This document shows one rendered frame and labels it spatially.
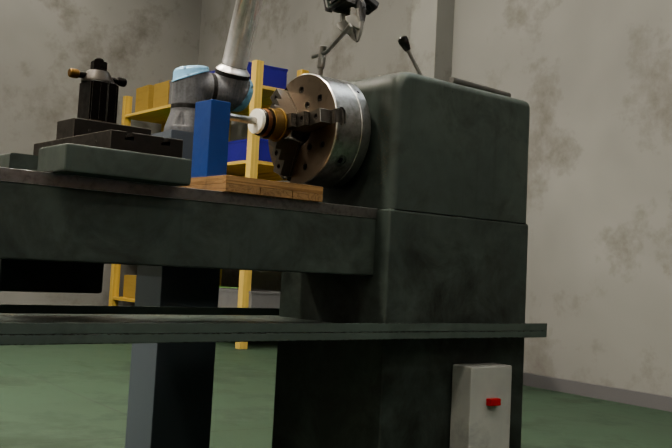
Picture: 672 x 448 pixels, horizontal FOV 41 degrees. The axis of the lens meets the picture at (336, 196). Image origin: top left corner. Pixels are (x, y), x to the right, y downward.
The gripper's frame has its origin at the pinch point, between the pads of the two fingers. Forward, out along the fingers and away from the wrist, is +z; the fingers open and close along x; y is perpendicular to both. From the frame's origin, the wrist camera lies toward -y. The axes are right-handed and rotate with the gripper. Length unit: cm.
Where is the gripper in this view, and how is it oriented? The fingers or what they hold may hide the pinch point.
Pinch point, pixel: (358, 38)
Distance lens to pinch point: 249.6
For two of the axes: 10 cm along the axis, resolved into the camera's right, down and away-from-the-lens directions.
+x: 6.2, -3.5, -7.0
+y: -7.7, -0.9, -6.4
